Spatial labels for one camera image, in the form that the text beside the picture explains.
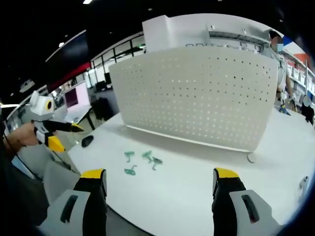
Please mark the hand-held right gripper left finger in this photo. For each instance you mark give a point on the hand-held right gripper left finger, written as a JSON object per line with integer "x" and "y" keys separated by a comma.
{"x": 73, "y": 211}

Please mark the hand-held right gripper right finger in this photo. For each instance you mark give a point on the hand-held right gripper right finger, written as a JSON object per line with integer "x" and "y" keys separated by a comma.
{"x": 236, "y": 211}

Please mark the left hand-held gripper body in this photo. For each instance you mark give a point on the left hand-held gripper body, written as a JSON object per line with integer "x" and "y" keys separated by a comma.
{"x": 41, "y": 108}

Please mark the green hook assembly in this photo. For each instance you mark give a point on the green hook assembly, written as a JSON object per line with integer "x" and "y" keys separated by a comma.
{"x": 147, "y": 155}
{"x": 130, "y": 171}
{"x": 129, "y": 155}
{"x": 156, "y": 163}

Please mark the white perforated mounting plate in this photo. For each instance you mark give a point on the white perforated mounting plate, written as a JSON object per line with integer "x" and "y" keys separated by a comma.
{"x": 194, "y": 98}

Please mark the person's left hand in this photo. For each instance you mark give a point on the person's left hand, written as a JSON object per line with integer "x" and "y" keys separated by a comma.
{"x": 23, "y": 135}

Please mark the white side desk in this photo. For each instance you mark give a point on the white side desk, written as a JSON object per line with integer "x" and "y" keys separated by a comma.
{"x": 78, "y": 113}

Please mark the black computer mouse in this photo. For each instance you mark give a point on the black computer mouse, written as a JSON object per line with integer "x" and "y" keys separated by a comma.
{"x": 87, "y": 140}

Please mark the pink monitor screen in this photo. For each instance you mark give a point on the pink monitor screen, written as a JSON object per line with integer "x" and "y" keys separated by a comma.
{"x": 72, "y": 97}

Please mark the grey office chair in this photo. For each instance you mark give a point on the grey office chair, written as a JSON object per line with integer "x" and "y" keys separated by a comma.
{"x": 59, "y": 179}

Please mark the round white disc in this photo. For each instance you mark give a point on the round white disc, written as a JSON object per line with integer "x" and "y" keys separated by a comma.
{"x": 251, "y": 157}

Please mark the white device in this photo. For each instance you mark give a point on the white device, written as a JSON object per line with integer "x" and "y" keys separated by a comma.
{"x": 304, "y": 183}

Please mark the storage shelf with bins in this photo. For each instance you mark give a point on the storage shelf with bins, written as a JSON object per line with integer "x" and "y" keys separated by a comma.
{"x": 301, "y": 73}

